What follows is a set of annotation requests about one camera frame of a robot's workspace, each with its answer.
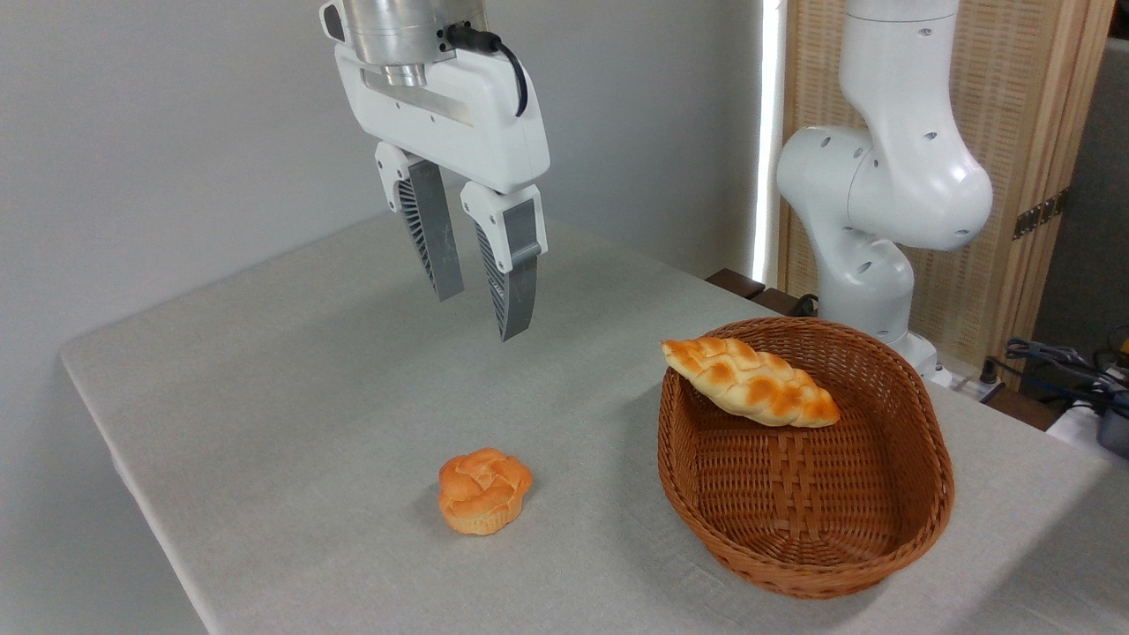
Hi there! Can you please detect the brown oval wicker basket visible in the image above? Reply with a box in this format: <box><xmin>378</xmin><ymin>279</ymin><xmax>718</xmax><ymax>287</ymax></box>
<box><xmin>657</xmin><ymin>317</ymin><xmax>956</xmax><ymax>601</ymax></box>

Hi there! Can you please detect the long braided bread loaf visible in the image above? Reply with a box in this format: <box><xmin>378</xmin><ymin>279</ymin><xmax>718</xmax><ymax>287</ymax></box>
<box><xmin>662</xmin><ymin>336</ymin><xmax>841</xmax><ymax>429</ymax></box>

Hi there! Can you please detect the wooden folding screen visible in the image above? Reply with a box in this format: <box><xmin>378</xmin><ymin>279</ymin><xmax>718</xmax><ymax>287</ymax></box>
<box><xmin>780</xmin><ymin>0</ymin><xmax>1118</xmax><ymax>382</ymax></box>

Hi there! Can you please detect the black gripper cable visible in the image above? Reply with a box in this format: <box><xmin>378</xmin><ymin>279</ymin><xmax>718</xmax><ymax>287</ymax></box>
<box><xmin>445</xmin><ymin>24</ymin><xmax>530</xmax><ymax>119</ymax></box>

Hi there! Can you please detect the round knotted bread bun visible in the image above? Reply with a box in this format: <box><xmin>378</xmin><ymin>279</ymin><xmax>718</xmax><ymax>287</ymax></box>
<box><xmin>437</xmin><ymin>447</ymin><xmax>535</xmax><ymax>536</ymax></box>

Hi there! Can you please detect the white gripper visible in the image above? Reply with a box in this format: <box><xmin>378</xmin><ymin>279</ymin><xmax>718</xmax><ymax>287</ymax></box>
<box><xmin>333</xmin><ymin>42</ymin><xmax>551</xmax><ymax>343</ymax></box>

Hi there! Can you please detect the blue-grey cable bundle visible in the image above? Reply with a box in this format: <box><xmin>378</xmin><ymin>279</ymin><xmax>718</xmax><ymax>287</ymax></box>
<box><xmin>982</xmin><ymin>337</ymin><xmax>1129</xmax><ymax>415</ymax></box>

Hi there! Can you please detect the dark brown wooden furniture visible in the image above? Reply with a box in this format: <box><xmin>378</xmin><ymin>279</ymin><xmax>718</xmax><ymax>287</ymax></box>
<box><xmin>705</xmin><ymin>268</ymin><xmax>819</xmax><ymax>318</ymax></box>

